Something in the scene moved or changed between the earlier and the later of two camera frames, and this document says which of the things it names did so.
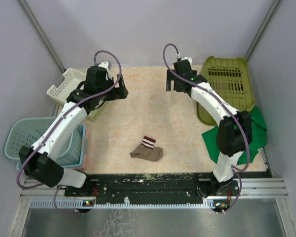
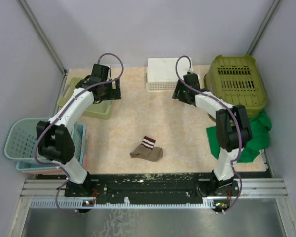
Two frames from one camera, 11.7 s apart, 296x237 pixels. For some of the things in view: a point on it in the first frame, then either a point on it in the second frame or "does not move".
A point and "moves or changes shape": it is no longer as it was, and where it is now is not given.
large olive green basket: (230, 76) moves or changes shape
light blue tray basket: (73, 155) does not move
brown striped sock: (147, 151) does not move
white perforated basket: (73, 78) → (163, 74)
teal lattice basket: (24, 132) does not move
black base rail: (154, 186) does not move
